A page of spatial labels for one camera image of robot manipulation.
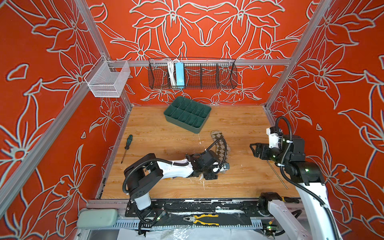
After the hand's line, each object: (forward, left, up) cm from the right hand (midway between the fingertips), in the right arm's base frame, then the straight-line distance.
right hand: (255, 144), depth 70 cm
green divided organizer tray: (+36, +34, -17) cm, 52 cm away
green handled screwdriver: (+18, +73, -21) cm, 78 cm away
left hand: (-2, +16, -19) cm, 25 cm away
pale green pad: (-27, +76, -18) cm, 82 cm away
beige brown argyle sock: (+9, +11, -22) cm, 27 cm away
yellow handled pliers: (-27, +30, -22) cm, 46 cm away
